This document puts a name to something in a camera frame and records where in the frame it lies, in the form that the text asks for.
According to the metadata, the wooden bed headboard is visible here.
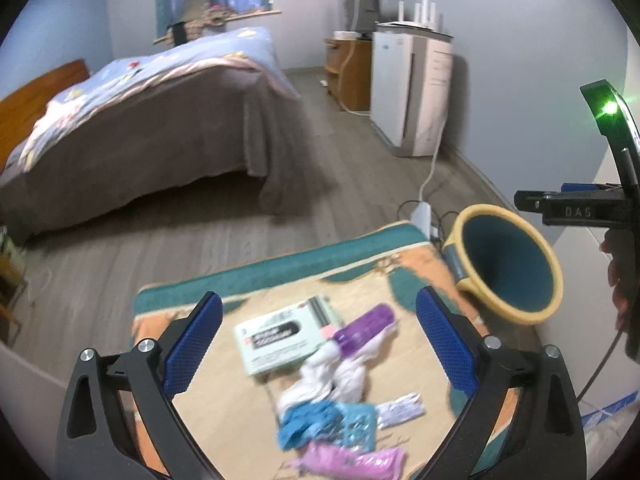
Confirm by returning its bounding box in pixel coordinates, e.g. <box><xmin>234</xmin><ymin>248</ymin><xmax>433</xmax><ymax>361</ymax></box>
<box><xmin>0</xmin><ymin>59</ymin><xmax>91</xmax><ymax>171</ymax></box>

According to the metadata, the bed with grey blanket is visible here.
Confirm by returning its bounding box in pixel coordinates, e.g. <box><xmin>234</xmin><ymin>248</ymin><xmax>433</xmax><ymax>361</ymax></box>
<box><xmin>0</xmin><ymin>55</ymin><xmax>303</xmax><ymax>246</ymax></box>

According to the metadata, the white purifier cable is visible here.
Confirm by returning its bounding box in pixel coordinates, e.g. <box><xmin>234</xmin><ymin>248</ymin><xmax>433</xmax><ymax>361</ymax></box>
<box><xmin>419</xmin><ymin>115</ymin><xmax>448</xmax><ymax>206</ymax></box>

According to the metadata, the pink packet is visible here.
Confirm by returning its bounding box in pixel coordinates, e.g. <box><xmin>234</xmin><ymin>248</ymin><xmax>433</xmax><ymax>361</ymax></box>
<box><xmin>295</xmin><ymin>441</ymin><xmax>407</xmax><ymax>480</ymax></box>

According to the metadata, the patterned teal orange cushion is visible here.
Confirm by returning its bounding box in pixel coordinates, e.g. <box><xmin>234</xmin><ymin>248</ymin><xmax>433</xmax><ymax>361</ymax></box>
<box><xmin>131</xmin><ymin>221</ymin><xmax>546</xmax><ymax>480</ymax></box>

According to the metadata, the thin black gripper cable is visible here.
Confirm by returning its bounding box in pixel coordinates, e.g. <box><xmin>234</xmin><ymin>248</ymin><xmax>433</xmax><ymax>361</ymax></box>
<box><xmin>575</xmin><ymin>330</ymin><xmax>626</xmax><ymax>402</ymax></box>

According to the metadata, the thin white floor cable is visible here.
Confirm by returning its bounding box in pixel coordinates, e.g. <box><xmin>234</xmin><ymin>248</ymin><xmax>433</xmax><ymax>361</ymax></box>
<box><xmin>27</xmin><ymin>267</ymin><xmax>53</xmax><ymax>306</ymax></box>

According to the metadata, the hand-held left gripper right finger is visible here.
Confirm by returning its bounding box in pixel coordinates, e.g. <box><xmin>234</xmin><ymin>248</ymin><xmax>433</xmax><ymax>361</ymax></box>
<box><xmin>415</xmin><ymin>286</ymin><xmax>586</xmax><ymax>480</ymax></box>

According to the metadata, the white router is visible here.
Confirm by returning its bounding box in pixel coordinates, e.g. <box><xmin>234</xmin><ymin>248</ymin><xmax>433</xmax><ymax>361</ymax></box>
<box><xmin>376</xmin><ymin>0</ymin><xmax>453</xmax><ymax>36</ymax></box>

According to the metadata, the white monitor cable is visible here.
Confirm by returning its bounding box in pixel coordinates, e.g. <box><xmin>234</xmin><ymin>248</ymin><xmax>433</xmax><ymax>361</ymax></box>
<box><xmin>340</xmin><ymin>0</ymin><xmax>373</xmax><ymax>116</ymax></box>

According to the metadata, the white air purifier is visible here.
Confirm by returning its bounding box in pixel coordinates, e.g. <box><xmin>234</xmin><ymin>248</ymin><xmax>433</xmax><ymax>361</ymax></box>
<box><xmin>370</xmin><ymin>27</ymin><xmax>453</xmax><ymax>158</ymax></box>

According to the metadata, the window sill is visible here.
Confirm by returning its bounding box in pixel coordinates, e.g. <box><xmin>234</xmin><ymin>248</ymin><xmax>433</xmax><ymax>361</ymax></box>
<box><xmin>220</xmin><ymin>9</ymin><xmax>282</xmax><ymax>23</ymax></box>

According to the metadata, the green white medicine box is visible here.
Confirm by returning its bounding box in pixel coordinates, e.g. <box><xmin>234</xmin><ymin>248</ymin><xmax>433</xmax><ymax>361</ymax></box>
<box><xmin>234</xmin><ymin>296</ymin><xmax>346</xmax><ymax>377</ymax></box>

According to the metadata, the wooden cabinet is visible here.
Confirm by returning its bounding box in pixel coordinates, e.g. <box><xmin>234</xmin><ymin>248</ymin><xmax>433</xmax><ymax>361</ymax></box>
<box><xmin>324</xmin><ymin>37</ymin><xmax>373</xmax><ymax>111</ymax></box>

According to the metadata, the blue printed quilt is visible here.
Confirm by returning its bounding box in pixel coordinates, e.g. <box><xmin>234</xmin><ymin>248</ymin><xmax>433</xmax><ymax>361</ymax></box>
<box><xmin>5</xmin><ymin>26</ymin><xmax>281</xmax><ymax>173</ymax></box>

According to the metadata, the blister pack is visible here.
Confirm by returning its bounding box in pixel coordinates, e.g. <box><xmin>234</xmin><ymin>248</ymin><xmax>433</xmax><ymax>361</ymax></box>
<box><xmin>330</xmin><ymin>402</ymin><xmax>377</xmax><ymax>452</ymax></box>

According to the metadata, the pile of clothes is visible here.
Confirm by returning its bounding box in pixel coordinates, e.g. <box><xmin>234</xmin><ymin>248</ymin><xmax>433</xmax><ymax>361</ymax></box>
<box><xmin>152</xmin><ymin>0</ymin><xmax>251</xmax><ymax>46</ymax></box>

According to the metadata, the white power strip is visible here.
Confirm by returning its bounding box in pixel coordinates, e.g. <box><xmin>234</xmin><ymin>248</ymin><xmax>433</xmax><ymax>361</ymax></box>
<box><xmin>410</xmin><ymin>201</ymin><xmax>441</xmax><ymax>241</ymax></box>

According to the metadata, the purple plastic bottle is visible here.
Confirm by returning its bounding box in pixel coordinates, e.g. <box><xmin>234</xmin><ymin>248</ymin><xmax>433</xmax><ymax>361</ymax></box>
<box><xmin>331</xmin><ymin>302</ymin><xmax>396</xmax><ymax>358</ymax></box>

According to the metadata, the person's right hand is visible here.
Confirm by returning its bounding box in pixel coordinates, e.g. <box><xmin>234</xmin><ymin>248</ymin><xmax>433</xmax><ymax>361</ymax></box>
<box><xmin>600</xmin><ymin>232</ymin><xmax>640</xmax><ymax>332</ymax></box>

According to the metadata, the blue glove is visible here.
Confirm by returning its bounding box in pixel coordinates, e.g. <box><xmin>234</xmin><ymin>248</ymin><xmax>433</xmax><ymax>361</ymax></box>
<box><xmin>277</xmin><ymin>401</ymin><xmax>341</xmax><ymax>452</ymax></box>

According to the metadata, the white tissue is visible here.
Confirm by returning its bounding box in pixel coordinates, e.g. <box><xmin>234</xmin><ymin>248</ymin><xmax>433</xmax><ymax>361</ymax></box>
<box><xmin>276</xmin><ymin>330</ymin><xmax>396</xmax><ymax>416</ymax></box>

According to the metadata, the flat screen monitor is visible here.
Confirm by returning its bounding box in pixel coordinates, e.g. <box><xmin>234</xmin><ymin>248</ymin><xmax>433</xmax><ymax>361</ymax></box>
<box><xmin>342</xmin><ymin>0</ymin><xmax>381</xmax><ymax>36</ymax></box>

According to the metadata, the white door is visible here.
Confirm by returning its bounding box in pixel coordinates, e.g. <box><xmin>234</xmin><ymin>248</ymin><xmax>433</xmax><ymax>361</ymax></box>
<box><xmin>542</xmin><ymin>25</ymin><xmax>640</xmax><ymax>411</ymax></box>

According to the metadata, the teal bucket with yellow rim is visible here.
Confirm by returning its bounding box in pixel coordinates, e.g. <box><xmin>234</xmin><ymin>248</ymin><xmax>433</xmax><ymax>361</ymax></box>
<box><xmin>441</xmin><ymin>204</ymin><xmax>564</xmax><ymax>326</ymax></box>

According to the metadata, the crinkled plastic sheet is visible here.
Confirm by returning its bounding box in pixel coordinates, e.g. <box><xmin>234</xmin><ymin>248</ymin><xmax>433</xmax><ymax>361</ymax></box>
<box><xmin>582</xmin><ymin>395</ymin><xmax>640</xmax><ymax>480</ymax></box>

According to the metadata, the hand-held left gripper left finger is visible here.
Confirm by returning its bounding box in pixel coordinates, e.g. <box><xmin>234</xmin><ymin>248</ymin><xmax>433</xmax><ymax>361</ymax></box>
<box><xmin>56</xmin><ymin>291</ymin><xmax>223</xmax><ymax>480</ymax></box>

